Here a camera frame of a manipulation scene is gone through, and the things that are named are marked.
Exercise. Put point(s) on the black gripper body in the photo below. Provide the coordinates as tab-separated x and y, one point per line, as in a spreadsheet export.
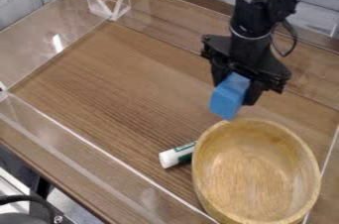
250	59

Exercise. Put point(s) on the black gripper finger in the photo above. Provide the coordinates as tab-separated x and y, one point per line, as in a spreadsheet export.
253	93
220	71

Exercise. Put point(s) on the blue rectangular block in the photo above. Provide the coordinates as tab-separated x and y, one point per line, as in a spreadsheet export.
228	96

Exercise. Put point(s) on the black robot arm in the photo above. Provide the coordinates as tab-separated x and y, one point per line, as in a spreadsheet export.
255	20

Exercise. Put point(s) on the brown wooden bowl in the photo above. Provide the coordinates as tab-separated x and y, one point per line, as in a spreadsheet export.
255	173

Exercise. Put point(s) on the white green glue stick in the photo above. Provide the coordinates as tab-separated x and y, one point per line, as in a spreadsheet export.
176	155

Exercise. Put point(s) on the black metal stand base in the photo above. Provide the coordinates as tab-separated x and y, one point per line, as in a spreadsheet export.
30	213

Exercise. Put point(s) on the clear acrylic barrier wall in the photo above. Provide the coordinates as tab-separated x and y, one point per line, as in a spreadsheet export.
107	86

